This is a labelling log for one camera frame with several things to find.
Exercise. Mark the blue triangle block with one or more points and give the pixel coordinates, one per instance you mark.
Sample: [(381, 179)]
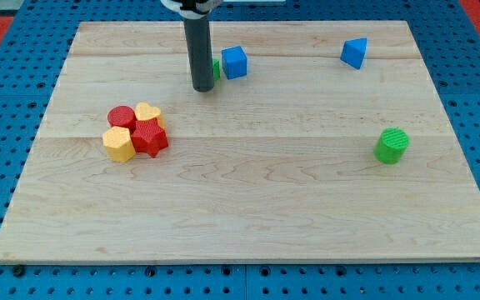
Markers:
[(354, 52)]

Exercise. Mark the wooden board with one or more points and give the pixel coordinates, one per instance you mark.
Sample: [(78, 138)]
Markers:
[(276, 167)]

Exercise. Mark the blue cube block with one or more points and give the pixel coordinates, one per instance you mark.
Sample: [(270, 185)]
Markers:
[(234, 62)]

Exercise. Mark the small green block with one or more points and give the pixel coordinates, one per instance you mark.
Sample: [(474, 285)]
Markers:
[(216, 69)]

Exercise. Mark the red star block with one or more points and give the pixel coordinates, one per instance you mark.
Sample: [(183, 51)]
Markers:
[(149, 137)]

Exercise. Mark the yellow heart block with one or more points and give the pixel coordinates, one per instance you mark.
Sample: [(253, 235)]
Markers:
[(145, 112)]

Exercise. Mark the yellow hexagon block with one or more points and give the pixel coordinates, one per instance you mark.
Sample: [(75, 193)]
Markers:
[(118, 144)]

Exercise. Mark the red cylinder block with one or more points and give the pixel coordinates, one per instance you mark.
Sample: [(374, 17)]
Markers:
[(122, 116)]

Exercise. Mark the green cylinder block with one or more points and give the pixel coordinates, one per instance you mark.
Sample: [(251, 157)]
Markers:
[(391, 145)]

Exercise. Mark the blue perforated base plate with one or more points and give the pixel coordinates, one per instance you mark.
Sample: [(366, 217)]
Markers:
[(31, 57)]

